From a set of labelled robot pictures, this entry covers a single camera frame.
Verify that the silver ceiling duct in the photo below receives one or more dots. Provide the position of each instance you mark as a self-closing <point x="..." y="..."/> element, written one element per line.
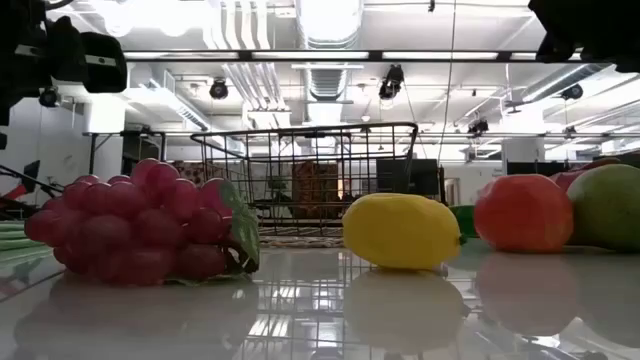
<point x="327" y="80"/>

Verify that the brown patterned panel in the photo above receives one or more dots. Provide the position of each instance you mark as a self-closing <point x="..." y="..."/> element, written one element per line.
<point x="315" y="185"/>

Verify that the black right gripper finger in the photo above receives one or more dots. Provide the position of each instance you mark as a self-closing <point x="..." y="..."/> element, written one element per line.
<point x="560" y="30"/>

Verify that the woven wicker basket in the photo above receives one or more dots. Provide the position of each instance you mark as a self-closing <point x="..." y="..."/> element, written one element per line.
<point x="300" y="242"/>

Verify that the green pear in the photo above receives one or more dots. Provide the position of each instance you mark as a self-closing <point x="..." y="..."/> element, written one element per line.
<point x="610" y="210"/>

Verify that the red and black machine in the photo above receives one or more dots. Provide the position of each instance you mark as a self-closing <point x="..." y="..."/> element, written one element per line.
<point x="17" y="192"/>

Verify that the red pepper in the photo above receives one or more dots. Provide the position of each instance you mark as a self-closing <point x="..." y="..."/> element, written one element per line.
<point x="522" y="212"/>

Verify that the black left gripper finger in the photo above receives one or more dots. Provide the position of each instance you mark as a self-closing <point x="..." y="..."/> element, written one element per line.
<point x="67" y="50"/>
<point x="105" y="70"/>

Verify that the black cabinet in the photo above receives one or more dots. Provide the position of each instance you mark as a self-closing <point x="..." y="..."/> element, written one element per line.
<point x="530" y="167"/>

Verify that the black ceiling spotlight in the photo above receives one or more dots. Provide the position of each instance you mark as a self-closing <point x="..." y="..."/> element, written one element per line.
<point x="218" y="90"/>
<point x="48" y="97"/>
<point x="391" y="82"/>
<point x="478" y="126"/>
<point x="572" y="92"/>

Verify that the black overhead crossbar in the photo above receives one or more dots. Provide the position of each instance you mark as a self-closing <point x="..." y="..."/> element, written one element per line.
<point x="245" y="55"/>

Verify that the black folding table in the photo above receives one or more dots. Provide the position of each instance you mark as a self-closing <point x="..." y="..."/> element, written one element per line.
<point x="125" y="133"/>

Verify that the black monitor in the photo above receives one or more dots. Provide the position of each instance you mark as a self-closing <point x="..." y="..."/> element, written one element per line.
<point x="425" y="177"/>

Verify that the yellow lemon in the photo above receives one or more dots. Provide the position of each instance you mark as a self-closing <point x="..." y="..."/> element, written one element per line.
<point x="400" y="230"/>

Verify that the red grape bunch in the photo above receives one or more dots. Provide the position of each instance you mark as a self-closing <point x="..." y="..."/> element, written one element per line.
<point x="125" y="220"/>

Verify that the pink dragon fruit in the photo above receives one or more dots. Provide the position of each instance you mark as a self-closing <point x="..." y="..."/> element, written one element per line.
<point x="567" y="179"/>

